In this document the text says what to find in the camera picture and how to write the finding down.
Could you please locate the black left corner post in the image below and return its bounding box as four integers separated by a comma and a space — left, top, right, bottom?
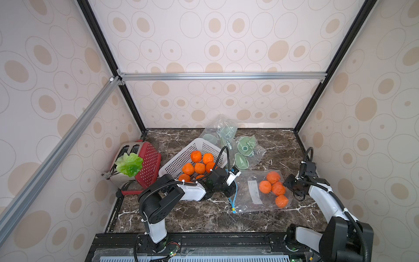
76, 0, 148, 135

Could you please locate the black corner post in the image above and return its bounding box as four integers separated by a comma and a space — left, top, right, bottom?
76, 0, 148, 135
294, 0, 379, 133

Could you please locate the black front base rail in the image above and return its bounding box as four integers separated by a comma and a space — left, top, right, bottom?
85, 233, 322, 262

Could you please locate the silver aluminium left rail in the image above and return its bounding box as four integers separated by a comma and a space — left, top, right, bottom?
1, 76, 121, 245

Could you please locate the silver aluminium rail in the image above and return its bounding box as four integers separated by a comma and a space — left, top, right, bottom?
1, 76, 121, 245
113, 72, 327, 83

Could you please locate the silver aluminium back rail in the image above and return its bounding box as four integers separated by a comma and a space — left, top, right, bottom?
113, 72, 327, 83

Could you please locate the orange toy mandarin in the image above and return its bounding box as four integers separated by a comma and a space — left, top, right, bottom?
194, 163, 206, 175
182, 163, 195, 176
202, 153, 214, 165
191, 151, 202, 163

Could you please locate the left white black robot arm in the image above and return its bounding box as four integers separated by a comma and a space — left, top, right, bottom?
139, 146, 241, 262

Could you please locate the green toy lettuce leaf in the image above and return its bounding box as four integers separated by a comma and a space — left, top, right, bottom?
115, 153, 144, 178

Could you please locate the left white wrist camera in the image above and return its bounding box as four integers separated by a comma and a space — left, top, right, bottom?
226, 166, 241, 186

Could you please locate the blue-seal clear zip-top bag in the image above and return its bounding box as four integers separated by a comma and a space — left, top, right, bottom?
229, 170, 292, 214

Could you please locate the black right corner post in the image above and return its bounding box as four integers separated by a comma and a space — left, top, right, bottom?
294, 0, 379, 133

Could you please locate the white perforated plastic basket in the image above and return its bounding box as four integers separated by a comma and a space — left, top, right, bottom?
158, 138, 221, 180

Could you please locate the green-seal clear zip-top bag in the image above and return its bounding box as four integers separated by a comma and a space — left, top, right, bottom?
227, 135, 266, 170

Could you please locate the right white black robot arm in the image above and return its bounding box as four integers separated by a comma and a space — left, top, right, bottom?
284, 147, 374, 262

